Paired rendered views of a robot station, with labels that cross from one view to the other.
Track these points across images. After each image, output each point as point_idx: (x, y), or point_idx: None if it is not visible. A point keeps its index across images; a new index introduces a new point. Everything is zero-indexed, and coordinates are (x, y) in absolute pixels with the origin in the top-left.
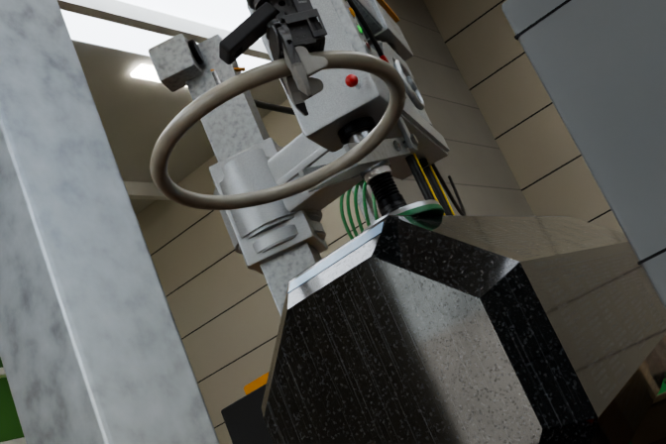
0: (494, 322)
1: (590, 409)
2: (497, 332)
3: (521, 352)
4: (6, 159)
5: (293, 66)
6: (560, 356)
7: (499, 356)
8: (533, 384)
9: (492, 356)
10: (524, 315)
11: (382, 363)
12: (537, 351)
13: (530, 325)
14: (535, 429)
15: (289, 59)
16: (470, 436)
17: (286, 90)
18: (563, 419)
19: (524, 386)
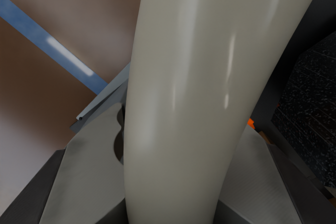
0: (315, 134)
1: (273, 121)
2: (311, 129)
3: (298, 127)
4: None
5: (70, 141)
6: (287, 137)
7: (307, 118)
8: (289, 115)
9: (313, 116)
10: (306, 148)
11: None
12: (294, 132)
13: (301, 144)
14: (283, 97)
15: (59, 163)
16: (326, 79)
17: (268, 150)
18: (276, 109)
19: (291, 111)
